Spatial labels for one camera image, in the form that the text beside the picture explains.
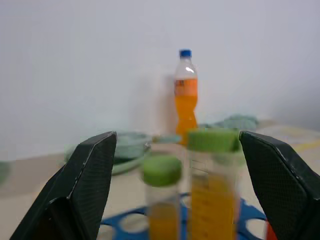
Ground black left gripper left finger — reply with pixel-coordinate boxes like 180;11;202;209
9;131;118;240

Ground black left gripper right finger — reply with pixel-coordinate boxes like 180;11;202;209
238;130;320;240

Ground blue test tube rack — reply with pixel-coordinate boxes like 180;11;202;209
99;191;268;240

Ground tall yellow liquid test tube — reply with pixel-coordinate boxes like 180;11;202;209
186;128;241;240

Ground short yellow liquid test tube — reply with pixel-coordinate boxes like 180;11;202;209
141;155;183;240

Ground white yellow printed mat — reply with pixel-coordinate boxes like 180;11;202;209
256;124;320;173

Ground green bowls at right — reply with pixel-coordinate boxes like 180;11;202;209
199;114;260;132

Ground orange soda bottle blue cap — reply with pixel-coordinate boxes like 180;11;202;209
173;49;199;146

